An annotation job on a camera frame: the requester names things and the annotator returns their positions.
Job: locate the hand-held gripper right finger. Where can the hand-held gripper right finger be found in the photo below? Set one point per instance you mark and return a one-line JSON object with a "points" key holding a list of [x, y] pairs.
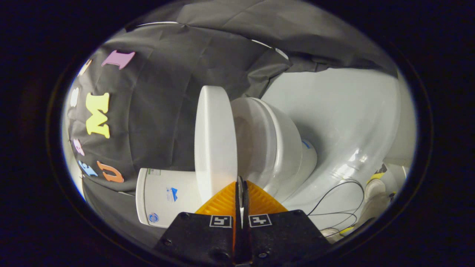
{"points": [[285, 233]]}

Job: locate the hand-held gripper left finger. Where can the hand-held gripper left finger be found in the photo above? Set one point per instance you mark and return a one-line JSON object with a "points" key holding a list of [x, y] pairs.
{"points": [[200, 237]]}

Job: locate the white toilet tank lid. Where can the white toilet tank lid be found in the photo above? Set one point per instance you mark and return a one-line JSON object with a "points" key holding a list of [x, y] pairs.
{"points": [[141, 196]]}

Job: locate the white ceramic toilet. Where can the white ceramic toilet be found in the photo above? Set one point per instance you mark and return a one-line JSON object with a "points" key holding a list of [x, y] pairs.
{"points": [[287, 148]]}

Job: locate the white toilet seat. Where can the white toilet seat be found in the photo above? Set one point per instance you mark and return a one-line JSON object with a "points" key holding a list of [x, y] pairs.
{"points": [[267, 129]]}

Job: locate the white and yellow object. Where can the white and yellow object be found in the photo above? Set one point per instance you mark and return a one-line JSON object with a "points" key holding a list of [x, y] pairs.
{"points": [[374, 189]]}

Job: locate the black backdrop cloth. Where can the black backdrop cloth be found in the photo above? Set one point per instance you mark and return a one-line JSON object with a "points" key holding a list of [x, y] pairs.
{"points": [[167, 111]]}

